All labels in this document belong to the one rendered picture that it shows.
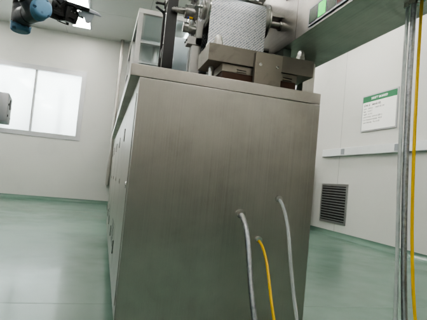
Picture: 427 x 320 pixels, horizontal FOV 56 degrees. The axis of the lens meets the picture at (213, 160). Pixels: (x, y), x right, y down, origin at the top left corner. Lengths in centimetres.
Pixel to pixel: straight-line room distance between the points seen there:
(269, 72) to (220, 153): 35
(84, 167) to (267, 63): 585
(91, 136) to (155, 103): 584
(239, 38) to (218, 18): 11
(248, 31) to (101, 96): 564
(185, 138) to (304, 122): 42
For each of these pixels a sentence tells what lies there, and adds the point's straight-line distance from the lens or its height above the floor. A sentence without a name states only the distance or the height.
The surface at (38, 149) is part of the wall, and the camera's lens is 716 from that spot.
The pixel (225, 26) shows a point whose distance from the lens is 169.
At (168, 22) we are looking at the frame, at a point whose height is 127.
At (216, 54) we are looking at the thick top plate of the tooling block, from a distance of 143.
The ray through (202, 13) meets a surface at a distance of 173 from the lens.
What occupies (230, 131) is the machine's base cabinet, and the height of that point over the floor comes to 73.
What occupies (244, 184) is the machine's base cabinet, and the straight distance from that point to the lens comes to 134.
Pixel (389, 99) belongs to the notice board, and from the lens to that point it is 496.
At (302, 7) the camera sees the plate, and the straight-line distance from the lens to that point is 169.
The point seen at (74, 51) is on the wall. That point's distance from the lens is 738.
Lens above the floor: 56
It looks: 3 degrees up
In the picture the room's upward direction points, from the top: 5 degrees clockwise
